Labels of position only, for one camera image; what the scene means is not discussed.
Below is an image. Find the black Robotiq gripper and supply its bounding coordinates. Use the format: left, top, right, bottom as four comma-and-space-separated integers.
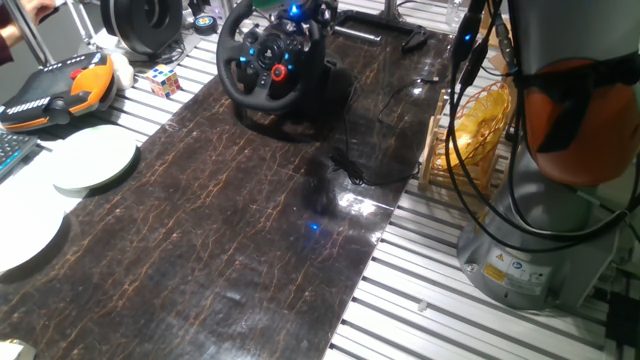
272, 0, 341, 54

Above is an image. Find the black racing steering wheel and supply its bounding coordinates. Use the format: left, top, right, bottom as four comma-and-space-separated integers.
217, 0, 326, 114

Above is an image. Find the forearm in dark red sleeve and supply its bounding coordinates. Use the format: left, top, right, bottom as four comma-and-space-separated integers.
0, 4, 24, 67

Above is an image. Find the black steering wheel base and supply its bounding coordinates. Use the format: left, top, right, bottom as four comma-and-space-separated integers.
234, 57, 356, 141

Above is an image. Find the person hand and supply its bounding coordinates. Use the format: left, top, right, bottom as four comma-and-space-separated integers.
20, 0, 57, 24

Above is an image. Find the black clamp stand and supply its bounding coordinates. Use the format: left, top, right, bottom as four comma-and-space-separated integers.
322, 0, 430, 55

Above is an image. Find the round black tape measure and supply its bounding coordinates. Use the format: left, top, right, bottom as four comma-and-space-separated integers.
192, 14, 220, 37

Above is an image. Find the Rubik's cube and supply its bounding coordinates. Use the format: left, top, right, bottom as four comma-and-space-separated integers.
145, 63, 183, 99

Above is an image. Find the black filament spool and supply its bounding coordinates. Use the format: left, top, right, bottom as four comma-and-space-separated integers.
98, 0, 184, 56

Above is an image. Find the white egg shaped object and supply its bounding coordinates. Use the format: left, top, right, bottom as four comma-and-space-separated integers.
109, 52, 136, 91

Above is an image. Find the dark brown marble mat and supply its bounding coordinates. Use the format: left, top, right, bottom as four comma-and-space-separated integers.
0, 29, 451, 360

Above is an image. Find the white plate with green rim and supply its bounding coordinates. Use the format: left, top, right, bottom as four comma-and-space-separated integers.
51, 124, 139, 192

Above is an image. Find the orange black teach pendant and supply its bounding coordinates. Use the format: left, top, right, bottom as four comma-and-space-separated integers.
0, 51, 118, 133

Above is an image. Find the white round plate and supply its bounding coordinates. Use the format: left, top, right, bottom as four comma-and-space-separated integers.
0, 199, 69, 274
0, 149, 84, 214

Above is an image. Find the black computer keyboard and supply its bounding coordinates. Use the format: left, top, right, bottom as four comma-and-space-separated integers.
0, 130, 39, 181

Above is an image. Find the white yellow packet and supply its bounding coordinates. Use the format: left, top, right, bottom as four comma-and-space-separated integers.
0, 339, 36, 360

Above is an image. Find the thin black cable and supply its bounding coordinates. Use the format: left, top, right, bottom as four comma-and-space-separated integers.
327, 74, 441, 187

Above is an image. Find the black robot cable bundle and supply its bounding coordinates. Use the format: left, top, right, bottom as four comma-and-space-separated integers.
442, 0, 640, 256

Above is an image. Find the yellow basket in wooden frame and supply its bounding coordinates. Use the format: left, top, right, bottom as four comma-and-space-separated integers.
418, 82, 514, 201

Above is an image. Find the aluminium profile post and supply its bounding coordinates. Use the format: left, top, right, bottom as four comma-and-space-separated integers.
2, 0, 56, 69

